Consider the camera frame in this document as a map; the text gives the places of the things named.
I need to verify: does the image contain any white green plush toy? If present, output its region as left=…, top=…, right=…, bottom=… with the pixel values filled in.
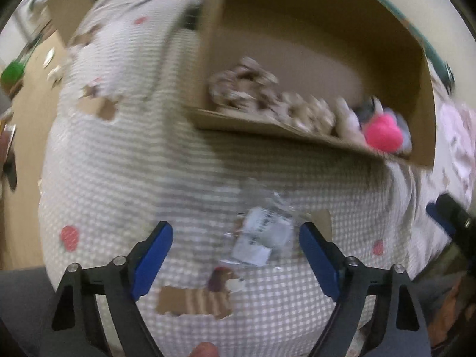
left=335, top=96, right=383, bottom=144

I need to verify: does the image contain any checked dog print blanket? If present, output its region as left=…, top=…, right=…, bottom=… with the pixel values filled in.
left=37, top=0, right=476, bottom=357

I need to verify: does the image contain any tall cardboard box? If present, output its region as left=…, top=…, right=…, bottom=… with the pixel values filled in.
left=45, top=0, right=94, bottom=44

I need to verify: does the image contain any white beige floral scrunchie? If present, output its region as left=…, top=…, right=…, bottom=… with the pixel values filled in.
left=277, top=92, right=337, bottom=135

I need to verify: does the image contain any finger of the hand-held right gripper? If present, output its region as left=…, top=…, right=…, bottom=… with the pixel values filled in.
left=435, top=192, right=476, bottom=232
left=426, top=201, right=457, bottom=237

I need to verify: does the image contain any person's left hand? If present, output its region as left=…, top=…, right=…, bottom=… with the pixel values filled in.
left=190, top=342, right=221, bottom=357

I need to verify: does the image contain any teal bolster cushion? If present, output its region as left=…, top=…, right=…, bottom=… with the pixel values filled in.
left=372, top=0, right=455, bottom=87

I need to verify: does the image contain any brown dotted scrunchie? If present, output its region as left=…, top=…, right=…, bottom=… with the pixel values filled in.
left=210, top=82, right=287, bottom=114

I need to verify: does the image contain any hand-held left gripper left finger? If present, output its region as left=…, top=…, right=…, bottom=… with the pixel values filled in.
left=39, top=221, right=174, bottom=357

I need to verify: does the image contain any clear plastic bag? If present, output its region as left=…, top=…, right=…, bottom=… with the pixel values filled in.
left=222, top=181, right=299, bottom=269

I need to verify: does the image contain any dark slipper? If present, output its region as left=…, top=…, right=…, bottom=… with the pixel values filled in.
left=3, top=155, right=19, bottom=191

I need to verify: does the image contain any person's right hand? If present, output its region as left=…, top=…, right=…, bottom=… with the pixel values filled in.
left=428, top=279, right=470, bottom=347

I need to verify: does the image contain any pale pink garment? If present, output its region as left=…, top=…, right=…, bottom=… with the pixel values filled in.
left=438, top=101, right=476, bottom=195

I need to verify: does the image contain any pink fluffy pompom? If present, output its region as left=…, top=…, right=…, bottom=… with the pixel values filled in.
left=364, top=115, right=404, bottom=152

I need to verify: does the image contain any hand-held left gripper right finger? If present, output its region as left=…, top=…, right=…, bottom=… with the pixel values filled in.
left=298, top=222, right=432, bottom=357

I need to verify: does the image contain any grey patterned scrunchie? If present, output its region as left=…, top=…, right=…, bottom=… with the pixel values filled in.
left=208, top=57, right=280, bottom=90

